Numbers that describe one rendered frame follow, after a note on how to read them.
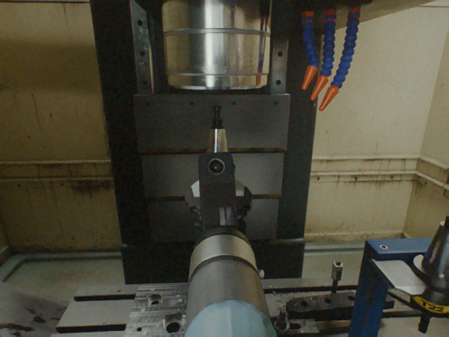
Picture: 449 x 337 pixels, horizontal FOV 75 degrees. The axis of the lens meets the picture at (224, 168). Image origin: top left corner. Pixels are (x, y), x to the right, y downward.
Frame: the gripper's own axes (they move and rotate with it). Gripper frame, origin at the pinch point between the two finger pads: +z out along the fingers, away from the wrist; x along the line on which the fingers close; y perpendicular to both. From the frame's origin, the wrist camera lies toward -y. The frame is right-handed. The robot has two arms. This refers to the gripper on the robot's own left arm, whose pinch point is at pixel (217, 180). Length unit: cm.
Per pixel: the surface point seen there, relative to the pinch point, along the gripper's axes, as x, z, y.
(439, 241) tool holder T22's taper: 29.3, -16.9, 2.6
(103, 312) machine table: -29, 11, 40
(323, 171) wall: 54, 81, 29
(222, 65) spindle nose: 0.5, -9.0, -19.5
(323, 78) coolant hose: 15.5, -5.1, -17.7
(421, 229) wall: 101, 70, 55
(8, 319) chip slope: -68, 29, 60
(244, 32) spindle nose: 3.4, -8.1, -23.5
